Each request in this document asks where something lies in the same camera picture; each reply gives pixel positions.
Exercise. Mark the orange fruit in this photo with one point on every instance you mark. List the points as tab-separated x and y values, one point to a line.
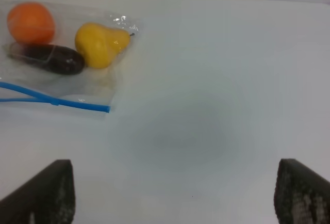
31	22

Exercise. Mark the clear zip bag blue seal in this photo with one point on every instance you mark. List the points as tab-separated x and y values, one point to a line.
92	89

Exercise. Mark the dark purple eggplant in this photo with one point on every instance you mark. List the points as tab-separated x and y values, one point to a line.
53	58

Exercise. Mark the yellow pear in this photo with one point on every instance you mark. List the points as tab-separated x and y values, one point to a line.
100	45

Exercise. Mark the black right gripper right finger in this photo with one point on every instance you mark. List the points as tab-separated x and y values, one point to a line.
301	195

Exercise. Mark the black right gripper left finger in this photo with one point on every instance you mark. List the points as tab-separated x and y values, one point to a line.
48	197

